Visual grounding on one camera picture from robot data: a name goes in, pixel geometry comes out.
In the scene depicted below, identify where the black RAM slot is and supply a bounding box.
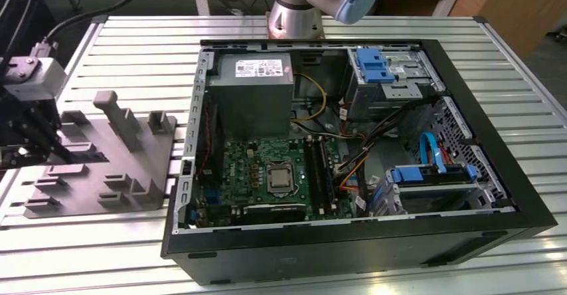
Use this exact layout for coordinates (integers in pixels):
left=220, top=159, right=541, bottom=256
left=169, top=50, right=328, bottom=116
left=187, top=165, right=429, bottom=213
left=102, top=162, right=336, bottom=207
left=304, top=135, right=323, bottom=212
left=317, top=136, right=333, bottom=210

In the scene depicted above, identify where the grey parts rack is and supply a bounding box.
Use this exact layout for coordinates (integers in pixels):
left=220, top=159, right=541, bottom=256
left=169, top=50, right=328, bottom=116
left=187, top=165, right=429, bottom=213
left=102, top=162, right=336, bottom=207
left=21, top=90, right=179, bottom=220

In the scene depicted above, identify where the green motherboard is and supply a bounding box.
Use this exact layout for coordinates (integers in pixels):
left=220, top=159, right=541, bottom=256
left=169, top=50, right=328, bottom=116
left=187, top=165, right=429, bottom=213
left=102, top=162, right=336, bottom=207
left=193, top=135, right=355, bottom=225

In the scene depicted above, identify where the grey power supply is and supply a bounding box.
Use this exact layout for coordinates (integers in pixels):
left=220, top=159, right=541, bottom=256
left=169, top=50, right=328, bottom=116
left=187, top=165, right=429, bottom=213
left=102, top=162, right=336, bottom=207
left=205, top=52, right=296, bottom=140

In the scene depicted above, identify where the metal socket cover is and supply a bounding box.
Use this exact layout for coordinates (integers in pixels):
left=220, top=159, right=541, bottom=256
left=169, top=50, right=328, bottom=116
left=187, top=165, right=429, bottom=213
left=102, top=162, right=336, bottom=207
left=263, top=159, right=297, bottom=199

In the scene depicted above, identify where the silver CPU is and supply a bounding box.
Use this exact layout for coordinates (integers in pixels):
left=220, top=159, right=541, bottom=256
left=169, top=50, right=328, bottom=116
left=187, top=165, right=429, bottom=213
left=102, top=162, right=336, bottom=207
left=268, top=168, right=292, bottom=188

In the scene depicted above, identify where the black graphics card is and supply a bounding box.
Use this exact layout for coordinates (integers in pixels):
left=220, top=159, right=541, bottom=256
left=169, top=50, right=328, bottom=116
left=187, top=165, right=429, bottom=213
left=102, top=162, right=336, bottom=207
left=241, top=203, right=309, bottom=225

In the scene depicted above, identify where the blue plastic drive latch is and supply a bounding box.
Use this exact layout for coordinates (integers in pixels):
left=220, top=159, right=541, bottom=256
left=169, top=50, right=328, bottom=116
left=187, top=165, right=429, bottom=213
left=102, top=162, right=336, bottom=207
left=359, top=48, right=397, bottom=84

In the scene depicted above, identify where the black PC case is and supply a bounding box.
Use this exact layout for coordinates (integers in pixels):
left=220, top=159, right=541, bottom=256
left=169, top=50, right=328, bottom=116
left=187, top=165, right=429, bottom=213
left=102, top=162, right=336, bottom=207
left=160, top=38, right=557, bottom=288

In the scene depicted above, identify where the grey metal drive cage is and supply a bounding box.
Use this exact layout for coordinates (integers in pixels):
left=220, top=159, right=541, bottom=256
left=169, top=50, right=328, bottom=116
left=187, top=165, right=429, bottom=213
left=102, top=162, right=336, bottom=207
left=347, top=47, right=444, bottom=120

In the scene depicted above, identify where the wooden cabinet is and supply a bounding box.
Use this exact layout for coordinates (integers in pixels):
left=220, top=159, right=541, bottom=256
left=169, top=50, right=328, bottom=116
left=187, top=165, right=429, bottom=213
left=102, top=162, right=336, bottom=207
left=480, top=0, right=567, bottom=60

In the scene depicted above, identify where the grey camera box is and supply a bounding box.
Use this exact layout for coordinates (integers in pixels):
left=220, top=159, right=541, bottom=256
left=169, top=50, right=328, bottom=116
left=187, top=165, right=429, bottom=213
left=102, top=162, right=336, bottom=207
left=4, top=54, right=68, bottom=100

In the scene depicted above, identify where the black cable bundle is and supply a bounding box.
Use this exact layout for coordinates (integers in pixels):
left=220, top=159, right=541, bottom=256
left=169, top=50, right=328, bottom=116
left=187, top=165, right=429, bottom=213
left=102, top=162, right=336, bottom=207
left=0, top=0, right=44, bottom=86

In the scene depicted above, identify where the thick black cable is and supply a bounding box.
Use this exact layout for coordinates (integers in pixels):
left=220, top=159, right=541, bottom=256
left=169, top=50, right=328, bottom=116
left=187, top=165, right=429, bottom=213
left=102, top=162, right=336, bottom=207
left=41, top=0, right=155, bottom=49

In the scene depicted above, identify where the black white wire bundle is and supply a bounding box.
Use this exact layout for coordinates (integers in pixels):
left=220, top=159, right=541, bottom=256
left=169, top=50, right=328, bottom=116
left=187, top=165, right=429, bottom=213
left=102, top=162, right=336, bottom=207
left=289, top=122, right=368, bottom=142

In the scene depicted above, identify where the yellow wire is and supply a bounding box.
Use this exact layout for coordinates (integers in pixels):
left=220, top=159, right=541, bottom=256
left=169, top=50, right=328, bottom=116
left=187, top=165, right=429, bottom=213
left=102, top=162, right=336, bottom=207
left=291, top=71, right=329, bottom=123

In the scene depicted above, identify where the black power wire bundle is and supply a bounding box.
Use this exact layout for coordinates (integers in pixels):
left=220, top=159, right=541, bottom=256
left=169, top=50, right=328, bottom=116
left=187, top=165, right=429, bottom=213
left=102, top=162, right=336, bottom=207
left=353, top=96, right=444, bottom=216

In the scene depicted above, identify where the blue data wire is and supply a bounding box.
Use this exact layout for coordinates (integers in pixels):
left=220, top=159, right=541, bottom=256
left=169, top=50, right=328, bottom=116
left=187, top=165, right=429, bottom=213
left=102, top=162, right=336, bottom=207
left=417, top=131, right=448, bottom=173

